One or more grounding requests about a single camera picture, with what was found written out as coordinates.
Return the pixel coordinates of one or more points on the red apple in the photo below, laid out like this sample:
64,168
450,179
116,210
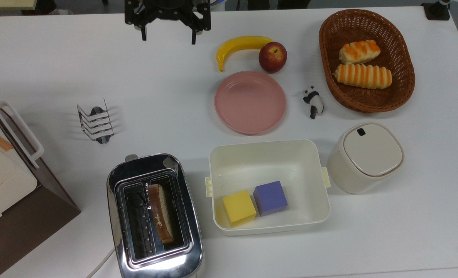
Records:
272,57

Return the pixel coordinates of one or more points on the black camera stand base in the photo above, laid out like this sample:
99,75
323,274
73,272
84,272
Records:
436,9

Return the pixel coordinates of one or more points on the cream plastic container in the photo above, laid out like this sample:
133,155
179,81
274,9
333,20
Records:
259,166

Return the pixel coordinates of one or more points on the chrome toaster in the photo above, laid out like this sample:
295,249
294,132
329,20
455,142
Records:
122,216

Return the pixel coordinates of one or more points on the panda figurine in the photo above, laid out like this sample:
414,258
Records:
313,101

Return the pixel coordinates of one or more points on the yellow banana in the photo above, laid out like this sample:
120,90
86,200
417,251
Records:
236,46

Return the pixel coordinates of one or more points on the white and brown oven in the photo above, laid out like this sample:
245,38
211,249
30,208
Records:
9,193

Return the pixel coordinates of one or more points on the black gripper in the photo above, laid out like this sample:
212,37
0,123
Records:
167,11

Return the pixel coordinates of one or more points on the purple cube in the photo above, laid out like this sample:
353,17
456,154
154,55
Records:
270,198

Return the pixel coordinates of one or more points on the pink plate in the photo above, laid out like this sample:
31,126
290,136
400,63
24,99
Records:
250,102

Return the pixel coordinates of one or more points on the metal toast rack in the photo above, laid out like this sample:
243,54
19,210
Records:
95,121

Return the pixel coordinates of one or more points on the cream lidded trash can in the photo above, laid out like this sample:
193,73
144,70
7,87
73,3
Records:
367,156

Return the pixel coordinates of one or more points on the yellow cube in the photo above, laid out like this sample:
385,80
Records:
239,207

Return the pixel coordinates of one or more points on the short striped bread roll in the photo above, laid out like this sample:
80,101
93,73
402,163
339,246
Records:
359,51

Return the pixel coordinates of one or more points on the toast slice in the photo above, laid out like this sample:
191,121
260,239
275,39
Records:
161,213

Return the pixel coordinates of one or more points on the long striped bread roll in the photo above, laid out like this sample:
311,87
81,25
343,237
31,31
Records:
362,75

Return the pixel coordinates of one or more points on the brown wicker basket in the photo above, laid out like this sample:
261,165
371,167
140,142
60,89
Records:
398,65

